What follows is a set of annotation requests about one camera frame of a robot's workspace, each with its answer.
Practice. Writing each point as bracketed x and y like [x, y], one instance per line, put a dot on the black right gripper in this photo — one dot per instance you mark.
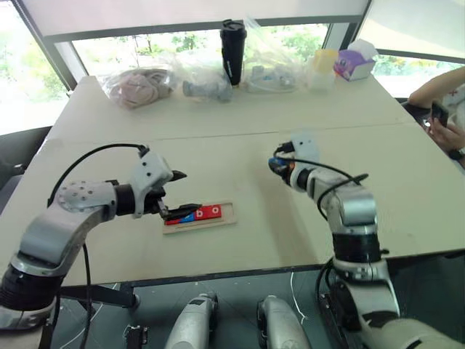
[283, 174]

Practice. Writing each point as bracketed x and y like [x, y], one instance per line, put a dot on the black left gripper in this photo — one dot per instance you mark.
[154, 203]

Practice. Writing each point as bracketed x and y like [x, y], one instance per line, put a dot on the blue letter tile o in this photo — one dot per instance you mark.
[189, 218]

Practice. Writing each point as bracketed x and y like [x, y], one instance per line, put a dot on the red letter tile r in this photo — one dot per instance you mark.
[171, 220]

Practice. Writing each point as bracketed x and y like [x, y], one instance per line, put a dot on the red letter tile b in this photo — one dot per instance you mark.
[202, 213]

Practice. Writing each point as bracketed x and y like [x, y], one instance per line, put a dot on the red letter tile o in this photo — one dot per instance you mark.
[215, 211]

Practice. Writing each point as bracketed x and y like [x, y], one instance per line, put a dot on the wooden letter tray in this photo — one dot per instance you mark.
[218, 223]

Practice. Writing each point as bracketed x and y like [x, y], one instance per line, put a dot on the black smartphone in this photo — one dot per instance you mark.
[439, 113]

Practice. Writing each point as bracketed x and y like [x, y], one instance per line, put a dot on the person bare forearm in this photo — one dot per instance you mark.
[436, 89]

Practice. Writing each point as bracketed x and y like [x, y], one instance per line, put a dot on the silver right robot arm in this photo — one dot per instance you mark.
[356, 207]

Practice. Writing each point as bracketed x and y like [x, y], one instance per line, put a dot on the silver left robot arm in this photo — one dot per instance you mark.
[72, 211]

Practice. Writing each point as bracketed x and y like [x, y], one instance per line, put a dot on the person hand holding phone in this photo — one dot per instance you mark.
[450, 138]

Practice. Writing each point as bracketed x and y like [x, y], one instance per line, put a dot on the grey plastic object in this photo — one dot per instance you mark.
[209, 91]

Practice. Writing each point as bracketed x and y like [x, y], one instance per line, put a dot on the large clear plastic bag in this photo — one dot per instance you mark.
[272, 62]

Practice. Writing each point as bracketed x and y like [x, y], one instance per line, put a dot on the plastic bag with pink cloth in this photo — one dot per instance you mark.
[134, 89]

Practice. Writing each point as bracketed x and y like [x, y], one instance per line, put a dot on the yellow plastic cup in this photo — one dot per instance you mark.
[325, 60]

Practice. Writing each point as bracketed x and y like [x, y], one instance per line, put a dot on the clear bag around grey object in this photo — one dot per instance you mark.
[201, 72]

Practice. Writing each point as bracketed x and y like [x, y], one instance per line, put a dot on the purple tissue box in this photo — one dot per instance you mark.
[352, 65]

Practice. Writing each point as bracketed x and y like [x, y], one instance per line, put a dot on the black travel tumbler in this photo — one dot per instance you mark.
[232, 54]

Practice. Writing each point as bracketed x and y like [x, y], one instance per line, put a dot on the silver rounded metal housing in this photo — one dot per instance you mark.
[281, 323]
[192, 323]

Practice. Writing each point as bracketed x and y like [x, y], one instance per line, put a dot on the small black floor clamp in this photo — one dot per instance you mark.
[137, 334]

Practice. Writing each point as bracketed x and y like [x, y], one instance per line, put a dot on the black wrist watch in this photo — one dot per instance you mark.
[457, 153]

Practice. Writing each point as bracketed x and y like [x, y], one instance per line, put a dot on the white roller blind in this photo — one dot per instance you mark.
[181, 12]
[417, 25]

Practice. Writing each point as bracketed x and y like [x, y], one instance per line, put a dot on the person white shirt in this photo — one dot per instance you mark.
[457, 102]

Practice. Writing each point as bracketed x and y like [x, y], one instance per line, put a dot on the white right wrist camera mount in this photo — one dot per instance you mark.
[305, 145]

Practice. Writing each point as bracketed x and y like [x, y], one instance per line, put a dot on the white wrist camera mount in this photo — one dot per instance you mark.
[149, 171]
[305, 145]

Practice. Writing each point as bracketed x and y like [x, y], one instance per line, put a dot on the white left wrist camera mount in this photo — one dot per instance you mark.
[149, 171]

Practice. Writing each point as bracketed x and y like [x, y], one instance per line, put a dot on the black table leg frame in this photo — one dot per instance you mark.
[101, 296]

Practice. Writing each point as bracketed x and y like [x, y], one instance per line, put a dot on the black flat floor bracket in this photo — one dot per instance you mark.
[334, 320]

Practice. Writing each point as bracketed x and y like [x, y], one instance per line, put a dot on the dark window frame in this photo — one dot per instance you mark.
[181, 29]

